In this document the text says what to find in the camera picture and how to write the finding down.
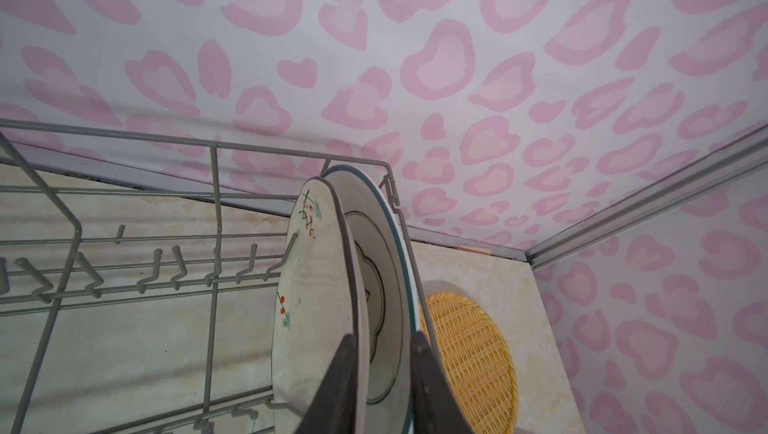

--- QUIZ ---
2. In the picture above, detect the grey wire dish rack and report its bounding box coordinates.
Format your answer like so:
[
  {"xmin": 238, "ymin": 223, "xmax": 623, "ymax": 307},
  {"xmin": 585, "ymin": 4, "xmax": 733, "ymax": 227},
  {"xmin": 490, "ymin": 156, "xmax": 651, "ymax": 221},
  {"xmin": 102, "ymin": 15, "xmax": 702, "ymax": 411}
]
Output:
[{"xmin": 1, "ymin": 128, "xmax": 430, "ymax": 433}]

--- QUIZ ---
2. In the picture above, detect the orange woven round tray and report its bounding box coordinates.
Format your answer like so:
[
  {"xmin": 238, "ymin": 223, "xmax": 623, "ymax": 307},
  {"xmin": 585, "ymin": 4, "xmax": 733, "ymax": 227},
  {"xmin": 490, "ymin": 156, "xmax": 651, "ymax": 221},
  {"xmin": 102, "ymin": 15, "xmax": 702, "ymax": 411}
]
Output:
[{"xmin": 427, "ymin": 292, "xmax": 519, "ymax": 433}]

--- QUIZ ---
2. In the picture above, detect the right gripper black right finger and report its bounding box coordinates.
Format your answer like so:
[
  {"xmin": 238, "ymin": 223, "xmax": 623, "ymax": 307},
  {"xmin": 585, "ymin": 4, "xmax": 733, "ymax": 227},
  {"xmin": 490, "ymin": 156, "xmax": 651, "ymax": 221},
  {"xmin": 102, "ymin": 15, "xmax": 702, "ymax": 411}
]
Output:
[{"xmin": 410, "ymin": 332, "xmax": 472, "ymax": 434}]

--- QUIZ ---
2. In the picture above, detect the cream floral plate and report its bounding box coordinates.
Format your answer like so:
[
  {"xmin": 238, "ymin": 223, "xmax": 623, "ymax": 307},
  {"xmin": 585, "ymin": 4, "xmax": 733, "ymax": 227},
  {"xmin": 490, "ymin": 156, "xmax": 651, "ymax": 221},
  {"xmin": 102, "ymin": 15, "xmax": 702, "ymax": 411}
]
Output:
[{"xmin": 271, "ymin": 177, "xmax": 369, "ymax": 433}]

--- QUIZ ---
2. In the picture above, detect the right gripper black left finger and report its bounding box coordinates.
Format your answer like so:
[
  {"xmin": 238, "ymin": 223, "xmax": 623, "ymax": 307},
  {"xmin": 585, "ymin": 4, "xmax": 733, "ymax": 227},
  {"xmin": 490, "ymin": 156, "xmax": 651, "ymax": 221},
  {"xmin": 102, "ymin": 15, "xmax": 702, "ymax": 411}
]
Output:
[{"xmin": 295, "ymin": 334, "xmax": 359, "ymax": 434}]

